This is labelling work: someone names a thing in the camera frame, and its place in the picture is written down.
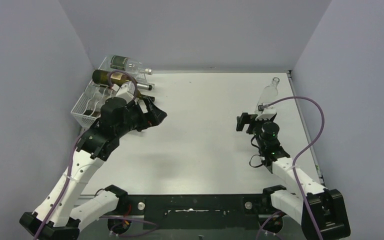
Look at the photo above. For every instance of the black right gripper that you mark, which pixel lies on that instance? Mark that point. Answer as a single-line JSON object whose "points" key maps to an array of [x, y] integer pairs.
{"points": [[247, 122]]}

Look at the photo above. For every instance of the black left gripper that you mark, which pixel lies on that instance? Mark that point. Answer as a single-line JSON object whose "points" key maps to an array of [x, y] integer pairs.
{"points": [[146, 114]]}

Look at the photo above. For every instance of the clear square glass bottle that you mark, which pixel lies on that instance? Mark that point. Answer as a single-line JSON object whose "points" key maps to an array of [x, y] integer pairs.
{"points": [[268, 95]]}

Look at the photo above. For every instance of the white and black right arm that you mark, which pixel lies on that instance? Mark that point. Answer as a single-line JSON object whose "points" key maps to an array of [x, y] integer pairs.
{"points": [[321, 212]]}

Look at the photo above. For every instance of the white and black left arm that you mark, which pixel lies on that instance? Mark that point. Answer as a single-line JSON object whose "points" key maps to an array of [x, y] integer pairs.
{"points": [[57, 217]]}

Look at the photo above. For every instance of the dark green wine bottle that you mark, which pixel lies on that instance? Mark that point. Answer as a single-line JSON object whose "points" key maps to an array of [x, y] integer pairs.
{"points": [[141, 96]]}

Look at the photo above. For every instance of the clear bottle with dark label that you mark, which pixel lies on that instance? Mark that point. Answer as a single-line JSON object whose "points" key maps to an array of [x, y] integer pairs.
{"points": [[128, 64]]}

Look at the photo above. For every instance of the brown bottle with tan label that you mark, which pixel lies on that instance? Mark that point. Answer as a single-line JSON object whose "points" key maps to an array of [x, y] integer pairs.
{"points": [[100, 77]]}

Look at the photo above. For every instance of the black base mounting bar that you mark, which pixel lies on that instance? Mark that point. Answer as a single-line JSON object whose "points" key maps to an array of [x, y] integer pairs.
{"points": [[197, 211]]}

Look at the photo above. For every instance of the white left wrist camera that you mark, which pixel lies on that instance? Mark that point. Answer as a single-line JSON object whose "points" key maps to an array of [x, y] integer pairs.
{"points": [[128, 92]]}

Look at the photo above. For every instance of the white wire wine rack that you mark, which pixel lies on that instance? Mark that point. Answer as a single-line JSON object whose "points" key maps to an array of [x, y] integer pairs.
{"points": [[88, 107]]}

